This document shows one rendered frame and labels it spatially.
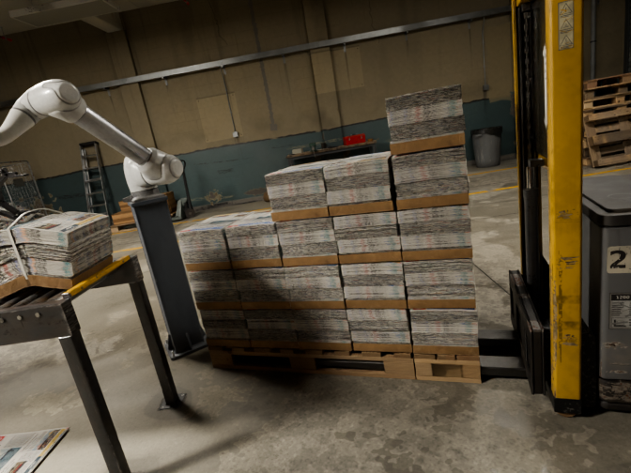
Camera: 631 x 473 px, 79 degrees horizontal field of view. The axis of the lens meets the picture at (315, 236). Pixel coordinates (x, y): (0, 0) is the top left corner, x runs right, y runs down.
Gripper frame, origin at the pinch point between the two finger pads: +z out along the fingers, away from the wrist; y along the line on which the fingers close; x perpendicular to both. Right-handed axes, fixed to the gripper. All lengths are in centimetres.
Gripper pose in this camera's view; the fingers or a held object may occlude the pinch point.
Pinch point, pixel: (28, 192)
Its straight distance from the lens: 185.0
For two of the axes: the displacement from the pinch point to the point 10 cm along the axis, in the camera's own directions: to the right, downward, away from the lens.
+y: 0.9, 9.5, 2.8
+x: -0.1, 2.9, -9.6
